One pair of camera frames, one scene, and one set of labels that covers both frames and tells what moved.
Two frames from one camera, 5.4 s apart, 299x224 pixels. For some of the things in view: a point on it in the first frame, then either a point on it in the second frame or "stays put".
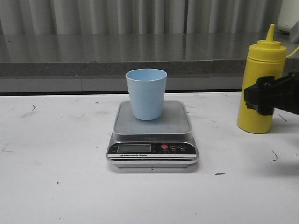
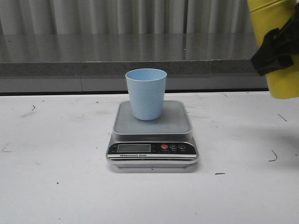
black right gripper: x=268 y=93 to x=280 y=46
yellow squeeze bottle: x=266 y=58 to x=266 y=15
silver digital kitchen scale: x=165 y=144 stays put
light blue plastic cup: x=146 y=88 stays put
